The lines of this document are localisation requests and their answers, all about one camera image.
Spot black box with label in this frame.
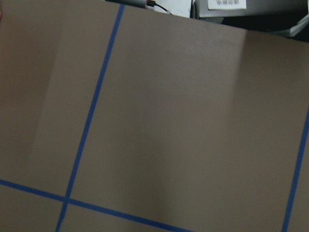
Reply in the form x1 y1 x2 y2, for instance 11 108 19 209
190 0 309 42

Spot black cables at back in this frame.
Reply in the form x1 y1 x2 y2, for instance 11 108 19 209
144 0 174 15

